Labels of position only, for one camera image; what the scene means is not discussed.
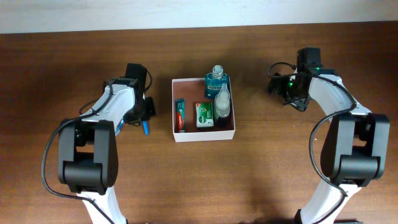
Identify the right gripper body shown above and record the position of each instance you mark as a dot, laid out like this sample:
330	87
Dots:
287	88

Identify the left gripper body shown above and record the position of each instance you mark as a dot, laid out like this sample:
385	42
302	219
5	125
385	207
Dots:
143	110

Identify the blue white toothbrush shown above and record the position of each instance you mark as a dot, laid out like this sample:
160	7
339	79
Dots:
118	128

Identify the green toothpaste box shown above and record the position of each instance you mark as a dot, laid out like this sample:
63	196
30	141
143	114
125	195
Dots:
180	115

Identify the green white soap packet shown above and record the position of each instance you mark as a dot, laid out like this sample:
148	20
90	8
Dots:
204	113

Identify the clear pump soap bottle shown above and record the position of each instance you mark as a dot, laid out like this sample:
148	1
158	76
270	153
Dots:
222	107

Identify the blue mouthwash bottle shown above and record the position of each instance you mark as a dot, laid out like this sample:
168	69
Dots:
214	81

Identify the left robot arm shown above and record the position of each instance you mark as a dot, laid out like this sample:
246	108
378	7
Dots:
87	150

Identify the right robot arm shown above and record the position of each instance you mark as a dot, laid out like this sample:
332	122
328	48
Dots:
347	147

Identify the white cardboard box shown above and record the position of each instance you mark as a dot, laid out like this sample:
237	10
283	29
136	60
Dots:
192	90

